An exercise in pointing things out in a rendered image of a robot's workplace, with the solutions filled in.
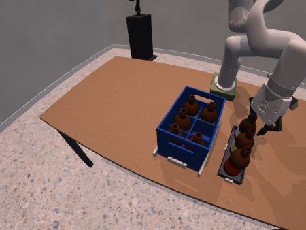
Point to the blue plastic bottle crate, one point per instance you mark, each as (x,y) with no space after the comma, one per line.
(194,160)

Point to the brown glass bottle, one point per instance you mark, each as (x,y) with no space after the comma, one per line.
(183,120)
(191,106)
(243,140)
(175,130)
(245,126)
(209,114)
(237,161)
(198,139)

